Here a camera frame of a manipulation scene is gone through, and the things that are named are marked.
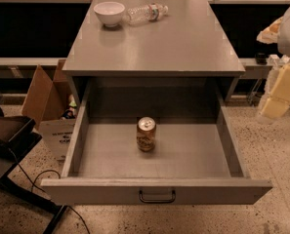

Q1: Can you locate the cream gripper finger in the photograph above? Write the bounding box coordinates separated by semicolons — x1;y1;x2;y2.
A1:
257;62;290;121
257;17;283;44

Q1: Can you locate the orange soda can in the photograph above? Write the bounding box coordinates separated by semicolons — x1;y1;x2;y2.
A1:
137;117;156;152

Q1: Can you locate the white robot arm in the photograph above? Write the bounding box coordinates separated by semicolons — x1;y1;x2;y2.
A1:
257;7;290;124

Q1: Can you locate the grey cabinet counter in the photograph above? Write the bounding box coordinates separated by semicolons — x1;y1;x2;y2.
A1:
62;0;246;103

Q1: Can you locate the open grey top drawer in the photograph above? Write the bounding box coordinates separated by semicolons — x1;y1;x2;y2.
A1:
41;79;272;205

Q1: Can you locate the clear plastic water bottle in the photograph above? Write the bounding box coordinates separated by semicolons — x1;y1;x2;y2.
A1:
123;3;168;25

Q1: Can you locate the white ceramic bowl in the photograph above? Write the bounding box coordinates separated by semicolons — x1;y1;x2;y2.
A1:
94;2;125;27

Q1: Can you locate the brown cardboard box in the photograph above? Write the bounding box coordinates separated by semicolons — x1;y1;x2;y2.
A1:
21;59;75;160

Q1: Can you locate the dark tray on table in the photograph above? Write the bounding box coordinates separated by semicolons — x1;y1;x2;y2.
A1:
0;107;35;160

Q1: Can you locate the dark side table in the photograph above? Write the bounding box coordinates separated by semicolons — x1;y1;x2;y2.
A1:
0;133;66;234

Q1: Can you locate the black drawer handle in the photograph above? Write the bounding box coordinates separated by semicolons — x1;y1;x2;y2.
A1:
139;190;176;204

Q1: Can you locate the black cable on floor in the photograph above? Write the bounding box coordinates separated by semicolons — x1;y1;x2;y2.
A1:
7;148;92;234

